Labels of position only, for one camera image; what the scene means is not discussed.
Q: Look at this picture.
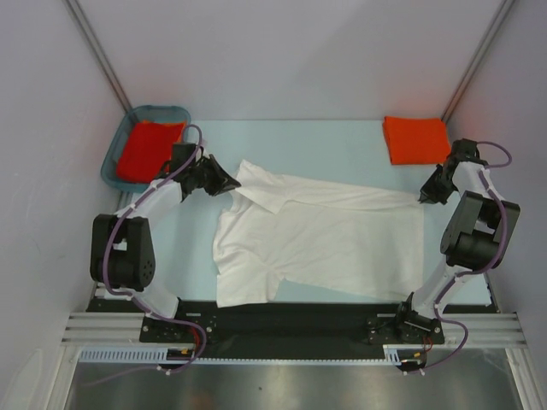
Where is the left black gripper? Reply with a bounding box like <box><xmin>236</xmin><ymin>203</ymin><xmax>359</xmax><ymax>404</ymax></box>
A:
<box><xmin>188</xmin><ymin>155</ymin><xmax>240</xmax><ymax>197</ymax></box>

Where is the white printed t shirt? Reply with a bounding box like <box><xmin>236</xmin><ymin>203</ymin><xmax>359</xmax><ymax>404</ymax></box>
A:
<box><xmin>213</xmin><ymin>161</ymin><xmax>424</xmax><ymax>308</ymax></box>

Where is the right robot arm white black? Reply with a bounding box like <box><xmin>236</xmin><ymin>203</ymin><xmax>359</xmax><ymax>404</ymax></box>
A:
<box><xmin>409</xmin><ymin>139</ymin><xmax>521</xmax><ymax>319</ymax></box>

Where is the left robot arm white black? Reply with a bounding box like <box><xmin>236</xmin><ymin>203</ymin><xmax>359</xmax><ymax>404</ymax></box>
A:
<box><xmin>90</xmin><ymin>143</ymin><xmax>241</xmax><ymax>342</ymax></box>

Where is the folded orange t shirt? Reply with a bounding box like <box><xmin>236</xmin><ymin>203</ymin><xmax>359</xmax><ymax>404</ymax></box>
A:
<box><xmin>382</xmin><ymin>116</ymin><xmax>450</xmax><ymax>166</ymax></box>

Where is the orange t shirt in basket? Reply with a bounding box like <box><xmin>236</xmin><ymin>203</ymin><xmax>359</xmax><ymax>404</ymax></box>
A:
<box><xmin>140</xmin><ymin>121</ymin><xmax>186</xmax><ymax>144</ymax></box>

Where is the red t shirt in basket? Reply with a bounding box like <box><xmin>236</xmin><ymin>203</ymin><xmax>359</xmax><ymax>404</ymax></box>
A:
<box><xmin>116</xmin><ymin>122</ymin><xmax>175</xmax><ymax>184</ymax></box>

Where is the teal plastic basket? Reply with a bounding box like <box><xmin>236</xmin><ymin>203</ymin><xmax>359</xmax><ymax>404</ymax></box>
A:
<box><xmin>101</xmin><ymin>105</ymin><xmax>191</xmax><ymax>194</ymax></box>

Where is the slotted grey cable duct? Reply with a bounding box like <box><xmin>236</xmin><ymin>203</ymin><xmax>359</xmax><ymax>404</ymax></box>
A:
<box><xmin>79</xmin><ymin>347</ymin><xmax>419</xmax><ymax>366</ymax></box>

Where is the right aluminium corner post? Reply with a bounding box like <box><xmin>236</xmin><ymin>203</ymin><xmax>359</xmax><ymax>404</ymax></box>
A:
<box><xmin>441</xmin><ymin>0</ymin><xmax>518</xmax><ymax>124</ymax></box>

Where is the aluminium corner post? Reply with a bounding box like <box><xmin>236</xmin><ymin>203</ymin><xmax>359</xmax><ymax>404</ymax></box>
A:
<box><xmin>441</xmin><ymin>0</ymin><xmax>518</xmax><ymax>124</ymax></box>
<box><xmin>62</xmin><ymin>0</ymin><xmax>132</xmax><ymax>114</ymax></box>

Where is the aluminium front rail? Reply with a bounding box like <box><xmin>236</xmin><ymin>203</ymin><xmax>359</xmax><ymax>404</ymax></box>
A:
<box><xmin>62</xmin><ymin>313</ymin><xmax>527</xmax><ymax>349</ymax></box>

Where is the left aluminium corner post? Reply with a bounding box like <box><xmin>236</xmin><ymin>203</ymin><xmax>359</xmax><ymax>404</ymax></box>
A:
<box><xmin>62</xmin><ymin>0</ymin><xmax>132</xmax><ymax>114</ymax></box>

